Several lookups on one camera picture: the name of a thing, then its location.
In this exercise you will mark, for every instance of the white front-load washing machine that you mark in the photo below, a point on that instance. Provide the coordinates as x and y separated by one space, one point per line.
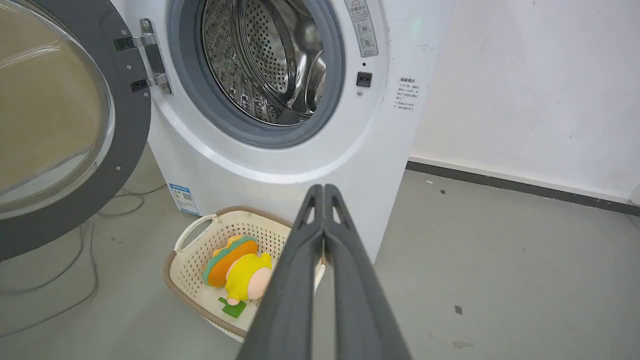
280 115

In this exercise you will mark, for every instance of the grey round washer door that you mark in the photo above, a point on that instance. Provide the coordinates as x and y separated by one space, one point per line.
65 115

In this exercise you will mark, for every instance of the cream plastic laundry basket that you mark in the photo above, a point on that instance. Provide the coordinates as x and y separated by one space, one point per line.
200 272

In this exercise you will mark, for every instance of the green flat toy piece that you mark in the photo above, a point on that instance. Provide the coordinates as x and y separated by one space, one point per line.
233 308

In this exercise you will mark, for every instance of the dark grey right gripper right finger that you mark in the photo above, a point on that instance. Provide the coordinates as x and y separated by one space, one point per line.
360 305

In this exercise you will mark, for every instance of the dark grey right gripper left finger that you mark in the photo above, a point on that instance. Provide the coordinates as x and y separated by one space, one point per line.
287 300

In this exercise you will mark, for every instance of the yellow orange plush doll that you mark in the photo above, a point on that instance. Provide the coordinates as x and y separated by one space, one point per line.
240 267

